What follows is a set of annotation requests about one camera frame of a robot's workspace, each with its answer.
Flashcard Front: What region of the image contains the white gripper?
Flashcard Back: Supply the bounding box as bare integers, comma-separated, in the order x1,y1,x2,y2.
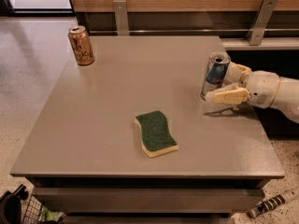
205,62,280,108

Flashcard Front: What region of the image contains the grey table drawer front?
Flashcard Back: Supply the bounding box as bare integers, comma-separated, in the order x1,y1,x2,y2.
33,188,263,214

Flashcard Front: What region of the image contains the metal bracket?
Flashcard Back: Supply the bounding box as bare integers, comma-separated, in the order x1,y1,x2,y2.
113,0,129,36
246,0,278,46

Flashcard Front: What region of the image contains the metal rail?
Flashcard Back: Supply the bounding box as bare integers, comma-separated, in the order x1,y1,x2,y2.
88,28,299,36

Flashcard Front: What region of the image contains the blue silver redbull can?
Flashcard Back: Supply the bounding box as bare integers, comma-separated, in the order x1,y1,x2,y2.
201,51,231,99

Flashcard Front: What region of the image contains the black white tube on floor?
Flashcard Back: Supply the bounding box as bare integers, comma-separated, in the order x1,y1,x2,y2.
247,188,299,218

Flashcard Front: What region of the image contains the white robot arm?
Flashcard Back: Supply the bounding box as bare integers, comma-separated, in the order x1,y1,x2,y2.
203,63,299,123

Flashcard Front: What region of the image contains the orange soda can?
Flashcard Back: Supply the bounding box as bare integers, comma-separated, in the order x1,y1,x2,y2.
68,25,94,66

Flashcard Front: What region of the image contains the right metal bracket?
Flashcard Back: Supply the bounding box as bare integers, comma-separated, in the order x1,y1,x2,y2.
246,0,278,46

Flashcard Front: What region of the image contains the black wire basket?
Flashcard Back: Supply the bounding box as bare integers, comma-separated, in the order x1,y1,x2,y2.
22,196,43,224

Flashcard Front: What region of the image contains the left metal bracket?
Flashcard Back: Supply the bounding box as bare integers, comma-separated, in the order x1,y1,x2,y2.
113,0,129,36

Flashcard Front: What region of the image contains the green yellow sponge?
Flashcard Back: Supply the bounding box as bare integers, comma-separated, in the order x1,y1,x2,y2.
135,111,178,158

